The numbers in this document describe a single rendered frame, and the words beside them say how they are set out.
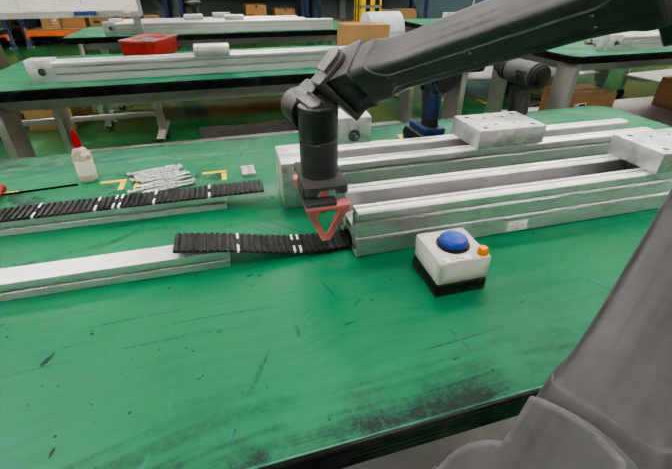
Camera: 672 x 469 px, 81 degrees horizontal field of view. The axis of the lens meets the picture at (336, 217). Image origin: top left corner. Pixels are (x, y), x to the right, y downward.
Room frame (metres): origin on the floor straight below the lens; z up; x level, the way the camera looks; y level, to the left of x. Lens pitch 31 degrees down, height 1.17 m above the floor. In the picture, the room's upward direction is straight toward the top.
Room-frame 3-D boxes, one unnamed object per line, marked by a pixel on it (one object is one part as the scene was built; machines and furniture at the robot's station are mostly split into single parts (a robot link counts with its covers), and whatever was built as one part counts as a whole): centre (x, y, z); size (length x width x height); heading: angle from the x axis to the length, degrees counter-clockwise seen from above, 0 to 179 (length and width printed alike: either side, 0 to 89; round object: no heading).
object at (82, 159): (0.81, 0.56, 0.84); 0.04 x 0.04 x 0.12
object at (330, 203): (0.53, 0.02, 0.86); 0.07 x 0.07 x 0.09; 15
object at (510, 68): (1.07, -0.47, 0.89); 0.20 x 0.08 x 0.22; 17
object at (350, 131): (1.00, -0.03, 0.83); 0.11 x 0.10 x 0.10; 11
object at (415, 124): (1.04, -0.23, 0.89); 0.20 x 0.08 x 0.22; 17
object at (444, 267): (0.48, -0.17, 0.81); 0.10 x 0.08 x 0.06; 15
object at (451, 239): (0.47, -0.17, 0.84); 0.04 x 0.04 x 0.02
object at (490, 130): (0.85, -0.36, 0.87); 0.16 x 0.11 x 0.07; 105
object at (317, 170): (0.55, 0.03, 0.93); 0.10 x 0.07 x 0.07; 15
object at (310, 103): (0.56, 0.03, 1.00); 0.07 x 0.06 x 0.07; 22
